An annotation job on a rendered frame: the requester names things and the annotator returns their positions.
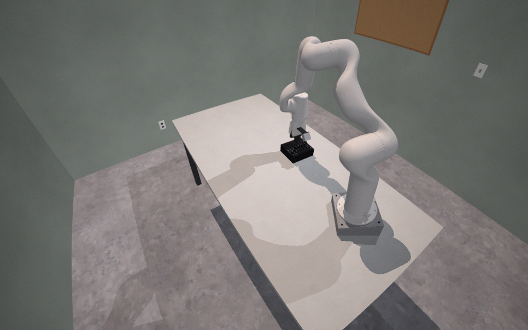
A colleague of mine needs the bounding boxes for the black lighting desk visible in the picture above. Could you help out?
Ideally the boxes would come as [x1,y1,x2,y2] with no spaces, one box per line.
[280,138,314,163]

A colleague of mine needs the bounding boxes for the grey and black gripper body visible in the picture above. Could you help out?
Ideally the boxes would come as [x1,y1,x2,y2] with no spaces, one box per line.
[289,120,306,137]

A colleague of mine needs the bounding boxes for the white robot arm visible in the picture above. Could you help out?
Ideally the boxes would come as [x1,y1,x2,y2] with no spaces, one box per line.
[279,37,398,225]

